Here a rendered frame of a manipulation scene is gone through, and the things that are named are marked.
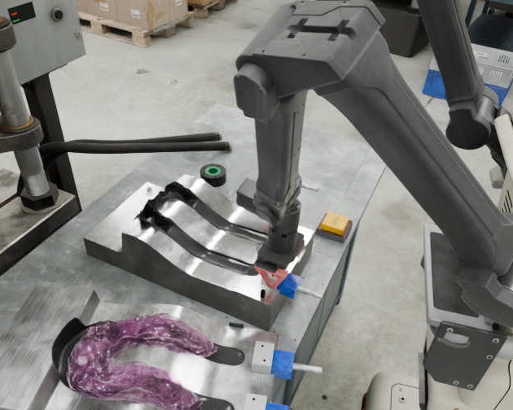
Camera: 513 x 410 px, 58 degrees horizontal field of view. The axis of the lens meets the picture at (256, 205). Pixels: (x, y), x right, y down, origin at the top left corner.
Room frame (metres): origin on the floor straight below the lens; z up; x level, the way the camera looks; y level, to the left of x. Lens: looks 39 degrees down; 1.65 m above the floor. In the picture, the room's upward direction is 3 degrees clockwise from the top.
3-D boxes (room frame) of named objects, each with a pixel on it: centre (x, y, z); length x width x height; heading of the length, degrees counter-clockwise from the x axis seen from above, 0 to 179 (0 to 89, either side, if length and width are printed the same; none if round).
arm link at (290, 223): (0.69, -0.05, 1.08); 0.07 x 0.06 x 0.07; 55
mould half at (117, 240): (0.84, 0.13, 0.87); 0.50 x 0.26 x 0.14; 66
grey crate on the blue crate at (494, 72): (3.65, -1.67, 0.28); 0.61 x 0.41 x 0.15; 58
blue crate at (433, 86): (3.65, -1.67, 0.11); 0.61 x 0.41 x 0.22; 58
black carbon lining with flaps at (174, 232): (0.82, 0.12, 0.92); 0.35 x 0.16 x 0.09; 66
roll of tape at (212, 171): (1.17, 0.14, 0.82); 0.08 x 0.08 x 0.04
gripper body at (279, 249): (0.69, -0.05, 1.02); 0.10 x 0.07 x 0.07; 156
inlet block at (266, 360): (0.50, -0.08, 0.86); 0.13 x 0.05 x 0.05; 83
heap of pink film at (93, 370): (0.48, 0.20, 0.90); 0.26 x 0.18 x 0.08; 83
